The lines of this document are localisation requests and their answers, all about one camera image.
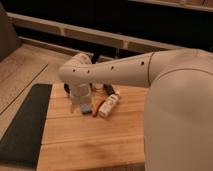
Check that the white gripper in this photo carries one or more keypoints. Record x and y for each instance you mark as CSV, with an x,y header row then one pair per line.
x,y
80,94

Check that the red pepper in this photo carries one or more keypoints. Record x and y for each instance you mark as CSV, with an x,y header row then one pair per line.
x,y
97,107

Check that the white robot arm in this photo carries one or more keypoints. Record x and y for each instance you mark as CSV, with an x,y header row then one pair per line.
x,y
178,111

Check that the blue rectangular block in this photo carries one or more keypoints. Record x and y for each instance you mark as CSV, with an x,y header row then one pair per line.
x,y
85,109

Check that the wooden table board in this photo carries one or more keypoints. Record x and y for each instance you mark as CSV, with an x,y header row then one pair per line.
x,y
76,142

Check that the black floor mat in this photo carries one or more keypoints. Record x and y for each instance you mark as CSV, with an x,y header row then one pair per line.
x,y
22,140

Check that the white shelf rail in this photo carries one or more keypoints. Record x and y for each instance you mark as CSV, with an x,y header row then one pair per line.
x,y
90,35

